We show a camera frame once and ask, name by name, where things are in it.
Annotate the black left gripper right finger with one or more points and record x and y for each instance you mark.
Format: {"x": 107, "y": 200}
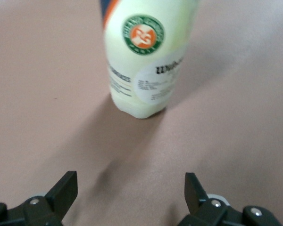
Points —
{"x": 195, "y": 197}

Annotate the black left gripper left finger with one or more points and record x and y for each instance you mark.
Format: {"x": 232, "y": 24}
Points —
{"x": 61, "y": 197}

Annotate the white blue tennis ball can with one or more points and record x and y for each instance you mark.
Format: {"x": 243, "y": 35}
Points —
{"x": 136, "y": 70}

